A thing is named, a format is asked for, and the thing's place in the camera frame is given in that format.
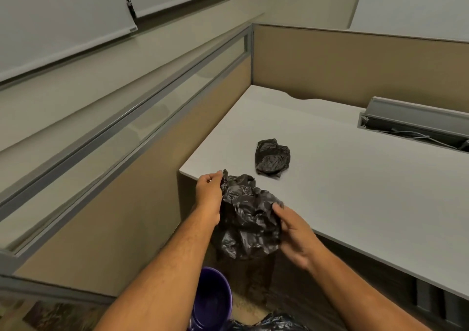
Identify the person's right hand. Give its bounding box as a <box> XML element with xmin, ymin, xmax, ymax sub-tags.
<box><xmin>271</xmin><ymin>202</ymin><xmax>324</xmax><ymax>271</ymax></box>

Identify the person's left hand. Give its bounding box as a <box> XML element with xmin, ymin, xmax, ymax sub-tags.
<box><xmin>194</xmin><ymin>170</ymin><xmax>224</xmax><ymax>227</ymax></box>

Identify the black garbage bag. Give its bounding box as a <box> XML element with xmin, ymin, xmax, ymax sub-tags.
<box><xmin>211</xmin><ymin>169</ymin><xmax>284</xmax><ymax>261</ymax></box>
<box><xmin>255</xmin><ymin>138</ymin><xmax>291</xmax><ymax>178</ymax></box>

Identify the person's left forearm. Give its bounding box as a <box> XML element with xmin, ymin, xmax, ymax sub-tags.
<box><xmin>93</xmin><ymin>205</ymin><xmax>217</xmax><ymax>331</ymax></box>

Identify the person's right forearm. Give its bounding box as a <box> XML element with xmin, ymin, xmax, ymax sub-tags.
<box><xmin>304</xmin><ymin>242</ymin><xmax>433</xmax><ymax>331</ymax></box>

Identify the rolled black garbage bag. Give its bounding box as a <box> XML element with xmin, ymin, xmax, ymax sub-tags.
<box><xmin>255</xmin><ymin>138</ymin><xmax>291</xmax><ymax>178</ymax></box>

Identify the beige cubicle partition with glass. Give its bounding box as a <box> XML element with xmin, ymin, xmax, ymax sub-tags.
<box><xmin>0</xmin><ymin>24</ymin><xmax>254</xmax><ymax>298</ymax></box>

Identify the black bag on floor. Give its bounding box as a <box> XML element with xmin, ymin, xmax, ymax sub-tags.
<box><xmin>224</xmin><ymin>312</ymin><xmax>310</xmax><ymax>331</ymax></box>

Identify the purple plastic bin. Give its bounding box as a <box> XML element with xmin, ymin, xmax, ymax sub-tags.
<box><xmin>188</xmin><ymin>266</ymin><xmax>234</xmax><ymax>331</ymax></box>

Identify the beige cubicle partition panel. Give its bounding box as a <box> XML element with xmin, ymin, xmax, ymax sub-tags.
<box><xmin>252</xmin><ymin>23</ymin><xmax>469</xmax><ymax>112</ymax></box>

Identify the white cable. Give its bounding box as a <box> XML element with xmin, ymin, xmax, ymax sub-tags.
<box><xmin>370</xmin><ymin>129</ymin><xmax>458</xmax><ymax>150</ymax></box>

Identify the grey desk cable tray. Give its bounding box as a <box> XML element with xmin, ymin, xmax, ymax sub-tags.
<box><xmin>357</xmin><ymin>96</ymin><xmax>469</xmax><ymax>154</ymax></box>

